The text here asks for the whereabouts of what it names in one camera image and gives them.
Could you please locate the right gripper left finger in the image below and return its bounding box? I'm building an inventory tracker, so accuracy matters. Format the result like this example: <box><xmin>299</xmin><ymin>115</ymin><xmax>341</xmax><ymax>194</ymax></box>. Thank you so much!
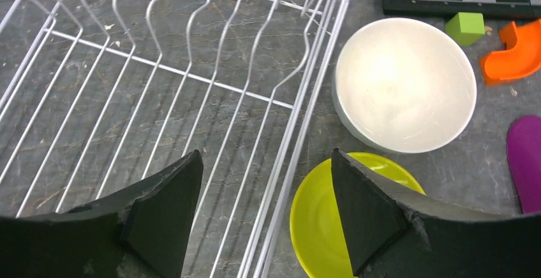
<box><xmin>1</xmin><ymin>150</ymin><xmax>204</xmax><ymax>277</ymax></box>

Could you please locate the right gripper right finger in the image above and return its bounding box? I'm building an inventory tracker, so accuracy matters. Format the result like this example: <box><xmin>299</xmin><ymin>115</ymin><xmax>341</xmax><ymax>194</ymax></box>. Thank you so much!
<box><xmin>331</xmin><ymin>149</ymin><xmax>540</xmax><ymax>277</ymax></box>

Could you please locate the yellow-green bowl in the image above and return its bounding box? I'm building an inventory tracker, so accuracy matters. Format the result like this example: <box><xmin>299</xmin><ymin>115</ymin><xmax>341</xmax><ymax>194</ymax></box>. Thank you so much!
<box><xmin>290</xmin><ymin>152</ymin><xmax>424</xmax><ymax>277</ymax></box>

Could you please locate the white bowl outside rack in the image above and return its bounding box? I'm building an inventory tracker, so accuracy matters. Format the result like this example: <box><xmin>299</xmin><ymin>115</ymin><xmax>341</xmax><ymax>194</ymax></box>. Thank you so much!
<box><xmin>332</xmin><ymin>17</ymin><xmax>477</xmax><ymax>154</ymax></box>

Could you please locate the white wire dish rack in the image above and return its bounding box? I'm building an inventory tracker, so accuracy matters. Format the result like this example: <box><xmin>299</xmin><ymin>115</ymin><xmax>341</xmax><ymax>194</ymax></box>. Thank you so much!
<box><xmin>1</xmin><ymin>0</ymin><xmax>351</xmax><ymax>277</ymax></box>

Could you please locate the purple plastic scoop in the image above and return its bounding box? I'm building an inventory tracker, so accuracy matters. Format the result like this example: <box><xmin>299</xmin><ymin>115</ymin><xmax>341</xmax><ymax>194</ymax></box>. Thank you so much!
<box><xmin>506</xmin><ymin>115</ymin><xmax>540</xmax><ymax>214</ymax></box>

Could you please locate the small green cube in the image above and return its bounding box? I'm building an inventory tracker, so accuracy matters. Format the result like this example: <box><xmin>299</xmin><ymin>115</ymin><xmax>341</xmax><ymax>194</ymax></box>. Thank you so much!
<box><xmin>445</xmin><ymin>12</ymin><xmax>485</xmax><ymax>46</ymax></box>

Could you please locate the orange curved toy piece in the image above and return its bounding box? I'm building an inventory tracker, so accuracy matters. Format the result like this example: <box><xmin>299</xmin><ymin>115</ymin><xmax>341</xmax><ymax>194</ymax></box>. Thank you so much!
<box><xmin>479</xmin><ymin>19</ymin><xmax>540</xmax><ymax>86</ymax></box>

